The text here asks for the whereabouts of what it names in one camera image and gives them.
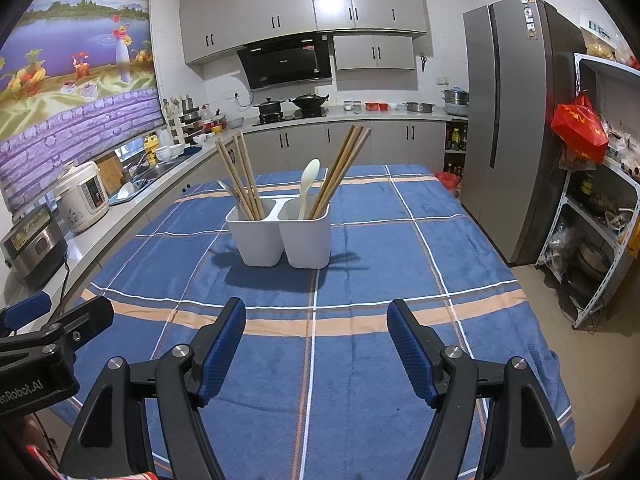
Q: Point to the silver countertop oven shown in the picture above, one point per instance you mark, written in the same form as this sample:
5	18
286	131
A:
32	250

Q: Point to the steel kitchen sink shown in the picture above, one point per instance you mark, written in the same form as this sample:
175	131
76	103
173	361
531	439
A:
150	175

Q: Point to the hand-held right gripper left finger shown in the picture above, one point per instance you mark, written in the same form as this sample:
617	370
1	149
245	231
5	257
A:
222	355

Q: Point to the hanging scissors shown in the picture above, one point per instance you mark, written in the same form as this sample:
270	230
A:
423	62

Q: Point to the blue tray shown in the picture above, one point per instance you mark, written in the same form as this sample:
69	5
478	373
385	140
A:
125	195

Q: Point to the red plastic bag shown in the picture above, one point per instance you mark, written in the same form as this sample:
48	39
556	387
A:
580	127

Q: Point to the white rice cooker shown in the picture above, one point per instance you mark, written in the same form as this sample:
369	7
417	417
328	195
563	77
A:
85	197

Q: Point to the glass jars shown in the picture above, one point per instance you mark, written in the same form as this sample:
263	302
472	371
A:
352	106

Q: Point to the grey double-door refrigerator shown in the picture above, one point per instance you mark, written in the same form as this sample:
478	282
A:
520	135

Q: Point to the green wall sign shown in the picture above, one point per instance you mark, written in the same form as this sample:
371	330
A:
600	29

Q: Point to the white bowls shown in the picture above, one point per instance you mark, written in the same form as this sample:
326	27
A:
170	152

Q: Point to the black wok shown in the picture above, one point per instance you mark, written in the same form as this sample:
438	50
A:
309	101

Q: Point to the small grey wall cabinet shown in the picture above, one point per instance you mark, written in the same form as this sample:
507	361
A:
375	51

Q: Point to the yellow bottle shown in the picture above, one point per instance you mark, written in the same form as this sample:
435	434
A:
150	150

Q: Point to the white dish rack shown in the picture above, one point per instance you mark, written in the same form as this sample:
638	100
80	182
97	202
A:
192	122

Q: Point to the black lidded pot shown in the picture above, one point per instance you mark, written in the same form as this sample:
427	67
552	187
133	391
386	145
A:
269	107

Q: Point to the white two-compartment utensil holder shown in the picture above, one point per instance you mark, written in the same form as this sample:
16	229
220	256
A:
305	240

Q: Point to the white plastic spoon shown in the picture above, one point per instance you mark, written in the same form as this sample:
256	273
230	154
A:
310	175

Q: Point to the blue plaid tablecloth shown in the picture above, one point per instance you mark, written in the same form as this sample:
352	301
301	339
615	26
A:
380	260

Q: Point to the wooden cutting board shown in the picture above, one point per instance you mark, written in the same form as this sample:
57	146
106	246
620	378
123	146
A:
110	175

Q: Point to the grey base cabinets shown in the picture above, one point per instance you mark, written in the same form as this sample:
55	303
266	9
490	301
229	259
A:
390	142

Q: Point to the red bowls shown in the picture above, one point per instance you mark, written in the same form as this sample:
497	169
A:
377	106

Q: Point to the steel steamer pot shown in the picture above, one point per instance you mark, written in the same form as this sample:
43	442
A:
455	102

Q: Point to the steel basin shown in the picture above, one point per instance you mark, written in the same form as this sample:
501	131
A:
419	107

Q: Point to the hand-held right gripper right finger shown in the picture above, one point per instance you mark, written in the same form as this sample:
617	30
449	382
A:
407	350

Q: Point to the grey wall cabinets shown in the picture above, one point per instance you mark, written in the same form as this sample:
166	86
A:
300	5

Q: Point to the black range hood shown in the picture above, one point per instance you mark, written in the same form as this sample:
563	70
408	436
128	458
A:
287	62

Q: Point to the wall socket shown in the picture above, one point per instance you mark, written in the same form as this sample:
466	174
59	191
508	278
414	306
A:
441	80

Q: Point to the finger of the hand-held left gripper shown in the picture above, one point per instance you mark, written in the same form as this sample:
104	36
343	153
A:
87	317
25	306

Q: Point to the black gas stove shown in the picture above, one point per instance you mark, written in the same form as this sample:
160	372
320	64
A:
290	116

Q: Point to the row of sauce bottles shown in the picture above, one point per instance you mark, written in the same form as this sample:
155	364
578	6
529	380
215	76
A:
456	152

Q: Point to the landscape wall poster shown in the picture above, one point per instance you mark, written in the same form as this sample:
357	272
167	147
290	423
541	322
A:
75	85

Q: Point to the white metal shelf rack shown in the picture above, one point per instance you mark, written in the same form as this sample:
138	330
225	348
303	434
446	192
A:
595	200

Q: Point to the red trash bin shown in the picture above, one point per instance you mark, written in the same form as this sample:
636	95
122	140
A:
446	184

